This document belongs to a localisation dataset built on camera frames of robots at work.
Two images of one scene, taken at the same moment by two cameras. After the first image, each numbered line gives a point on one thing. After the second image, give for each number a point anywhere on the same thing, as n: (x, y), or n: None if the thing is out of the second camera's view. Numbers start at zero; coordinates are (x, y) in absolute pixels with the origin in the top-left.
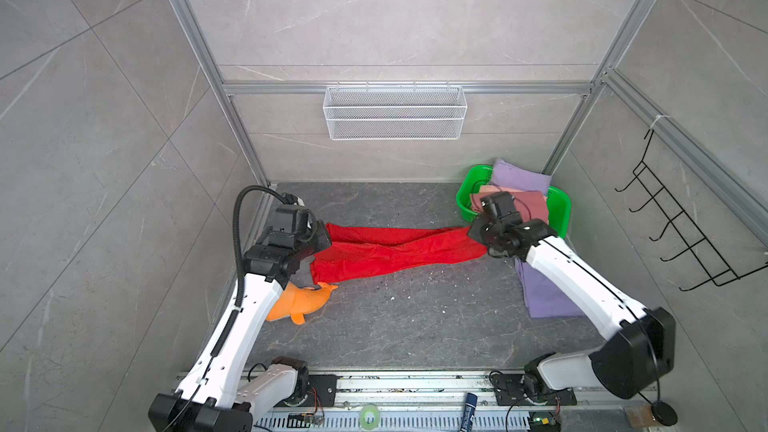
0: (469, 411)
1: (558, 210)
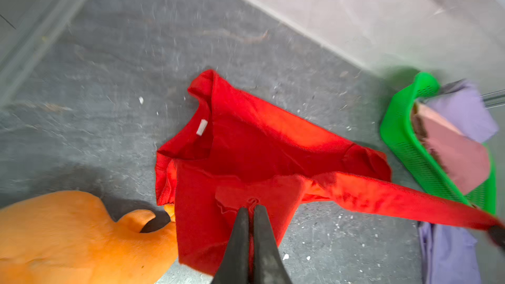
0: None
1: (400, 132)
